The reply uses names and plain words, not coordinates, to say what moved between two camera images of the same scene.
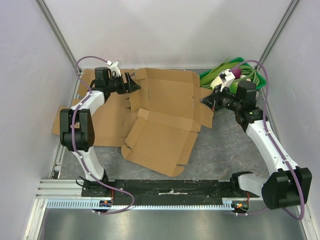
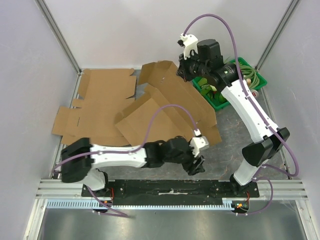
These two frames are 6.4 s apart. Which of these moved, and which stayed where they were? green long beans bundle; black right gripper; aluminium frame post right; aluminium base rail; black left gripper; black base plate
Moved: black left gripper; black right gripper
Stayed: green long beans bundle; aluminium frame post right; aluminium base rail; black base plate
